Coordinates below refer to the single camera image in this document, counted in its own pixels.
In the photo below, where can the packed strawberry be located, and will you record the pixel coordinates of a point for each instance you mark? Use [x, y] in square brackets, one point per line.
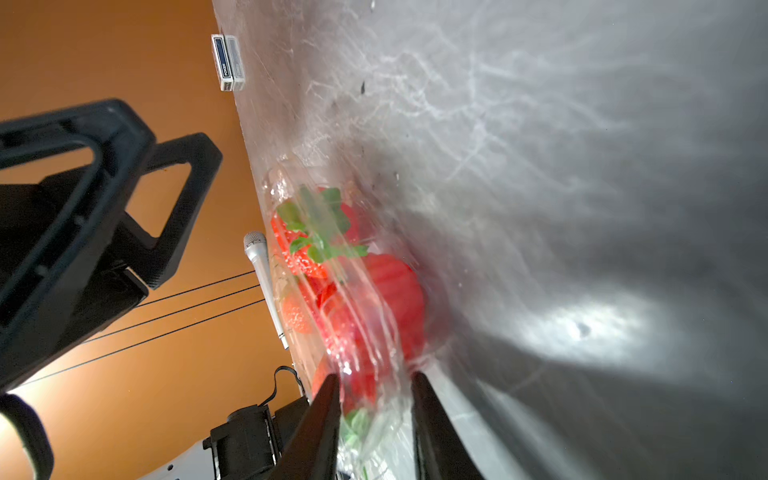
[360, 411]
[362, 320]

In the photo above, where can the clear plastic clamshell container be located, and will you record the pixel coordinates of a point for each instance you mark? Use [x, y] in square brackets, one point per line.
[295, 299]

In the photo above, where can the grey metal cylinder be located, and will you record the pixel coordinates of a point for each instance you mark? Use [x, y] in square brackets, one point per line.
[256, 249]

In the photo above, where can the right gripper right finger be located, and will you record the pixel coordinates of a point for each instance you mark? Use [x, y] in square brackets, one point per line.
[438, 450]

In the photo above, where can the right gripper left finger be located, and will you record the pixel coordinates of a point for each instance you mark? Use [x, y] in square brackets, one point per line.
[312, 453]

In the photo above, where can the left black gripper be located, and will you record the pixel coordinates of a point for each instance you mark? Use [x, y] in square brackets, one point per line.
[61, 278]

